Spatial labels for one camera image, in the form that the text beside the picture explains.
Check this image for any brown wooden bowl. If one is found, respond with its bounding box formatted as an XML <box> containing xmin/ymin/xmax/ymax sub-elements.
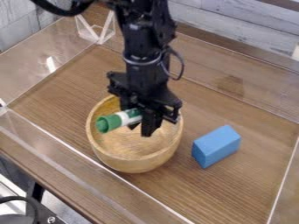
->
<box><xmin>85</xmin><ymin>95</ymin><xmax>183</xmax><ymax>173</ymax></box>

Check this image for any blue foam block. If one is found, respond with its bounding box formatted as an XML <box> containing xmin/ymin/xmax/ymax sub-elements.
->
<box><xmin>191</xmin><ymin>125</ymin><xmax>242</xmax><ymax>169</ymax></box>

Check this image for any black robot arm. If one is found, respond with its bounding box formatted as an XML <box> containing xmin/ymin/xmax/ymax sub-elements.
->
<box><xmin>29</xmin><ymin>0</ymin><xmax>183</xmax><ymax>137</ymax></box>

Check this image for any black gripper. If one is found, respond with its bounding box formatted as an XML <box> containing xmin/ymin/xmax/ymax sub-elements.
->
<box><xmin>107</xmin><ymin>59</ymin><xmax>183</xmax><ymax>137</ymax></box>

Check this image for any clear acrylic tray wall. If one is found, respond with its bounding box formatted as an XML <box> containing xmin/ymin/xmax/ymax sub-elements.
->
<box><xmin>0</xmin><ymin>8</ymin><xmax>299</xmax><ymax>224</ymax></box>

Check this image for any black table leg bracket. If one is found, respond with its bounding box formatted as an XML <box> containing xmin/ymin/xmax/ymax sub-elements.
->
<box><xmin>25</xmin><ymin>182</ymin><xmax>67</xmax><ymax>224</ymax></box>

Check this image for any green and white marker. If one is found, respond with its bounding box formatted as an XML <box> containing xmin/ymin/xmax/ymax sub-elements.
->
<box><xmin>95</xmin><ymin>107</ymin><xmax>144</xmax><ymax>135</ymax></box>

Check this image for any black cable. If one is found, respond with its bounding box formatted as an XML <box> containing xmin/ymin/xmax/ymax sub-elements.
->
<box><xmin>0</xmin><ymin>195</ymin><xmax>43</xmax><ymax>224</ymax></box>

